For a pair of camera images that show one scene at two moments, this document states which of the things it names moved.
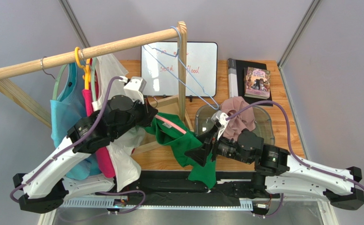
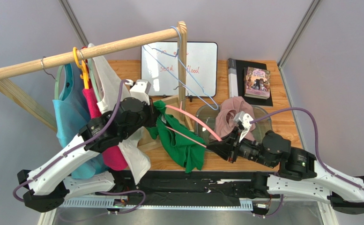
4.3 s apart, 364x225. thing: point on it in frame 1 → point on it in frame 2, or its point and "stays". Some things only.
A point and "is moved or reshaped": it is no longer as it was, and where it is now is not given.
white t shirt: [127, 170] is moved or reshaped
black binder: [236, 80] stays
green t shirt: [171, 130] is moved or reshaped
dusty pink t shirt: [244, 120] stays
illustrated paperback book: [256, 83] stays
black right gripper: [208, 146] → [233, 145]
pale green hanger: [93, 78] is moved or reshaped
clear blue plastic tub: [204, 127] stays
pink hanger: [176, 127] → [184, 137]
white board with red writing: [159, 67] stays
